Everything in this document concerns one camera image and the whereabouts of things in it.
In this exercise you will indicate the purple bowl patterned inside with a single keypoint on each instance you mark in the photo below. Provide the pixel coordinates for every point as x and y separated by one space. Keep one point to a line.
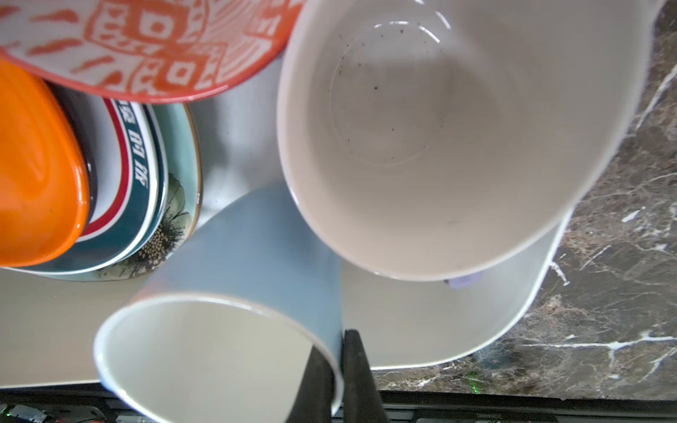
156 51

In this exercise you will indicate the light blue mug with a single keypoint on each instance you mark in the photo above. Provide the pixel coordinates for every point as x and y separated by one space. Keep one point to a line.
222 331

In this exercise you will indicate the white plate green red rim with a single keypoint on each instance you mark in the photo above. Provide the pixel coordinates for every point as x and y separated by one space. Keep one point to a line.
119 231

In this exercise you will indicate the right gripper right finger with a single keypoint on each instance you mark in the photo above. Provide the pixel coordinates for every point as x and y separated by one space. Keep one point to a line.
362 402

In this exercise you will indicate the mint green flower plate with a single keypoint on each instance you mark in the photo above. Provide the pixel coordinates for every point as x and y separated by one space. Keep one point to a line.
182 206

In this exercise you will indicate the purple mug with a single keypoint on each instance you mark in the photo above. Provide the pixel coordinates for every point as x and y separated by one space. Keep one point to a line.
429 140

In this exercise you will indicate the black round plate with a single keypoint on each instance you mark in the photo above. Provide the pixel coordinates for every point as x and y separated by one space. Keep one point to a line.
79 132

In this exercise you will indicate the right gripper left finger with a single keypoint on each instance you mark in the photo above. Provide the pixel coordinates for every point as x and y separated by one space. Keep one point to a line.
316 392

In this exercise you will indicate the orange bowl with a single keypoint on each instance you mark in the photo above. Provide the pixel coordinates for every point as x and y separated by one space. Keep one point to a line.
45 196

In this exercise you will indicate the white plastic bin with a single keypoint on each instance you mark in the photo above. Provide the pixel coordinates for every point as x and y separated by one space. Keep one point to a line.
48 325

